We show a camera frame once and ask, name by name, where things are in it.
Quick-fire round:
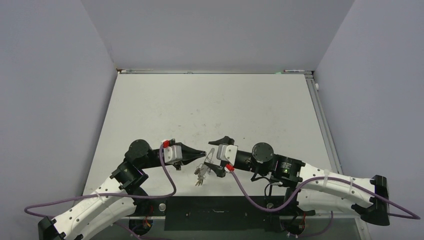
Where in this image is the silver key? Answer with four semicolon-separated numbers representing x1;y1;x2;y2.
194;163;208;177

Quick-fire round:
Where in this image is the yellow key tag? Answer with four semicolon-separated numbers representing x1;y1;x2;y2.
195;176;205;187

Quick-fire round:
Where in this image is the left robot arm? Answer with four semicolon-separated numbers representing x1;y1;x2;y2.
37;139;207;240

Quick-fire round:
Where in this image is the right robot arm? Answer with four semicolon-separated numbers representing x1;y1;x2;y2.
209;136;390;226

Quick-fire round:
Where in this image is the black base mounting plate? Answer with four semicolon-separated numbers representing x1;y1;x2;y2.
128;196;316;235

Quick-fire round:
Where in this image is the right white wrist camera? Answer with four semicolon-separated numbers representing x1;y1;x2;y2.
216;144;238;167

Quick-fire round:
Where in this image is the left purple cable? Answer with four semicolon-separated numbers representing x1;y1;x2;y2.
24;142;177;240

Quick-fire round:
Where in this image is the purple cable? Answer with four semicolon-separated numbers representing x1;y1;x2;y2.
226;165;422;238
24;142;177;240

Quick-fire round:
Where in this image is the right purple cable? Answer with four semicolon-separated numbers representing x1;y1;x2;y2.
226;165;422;238

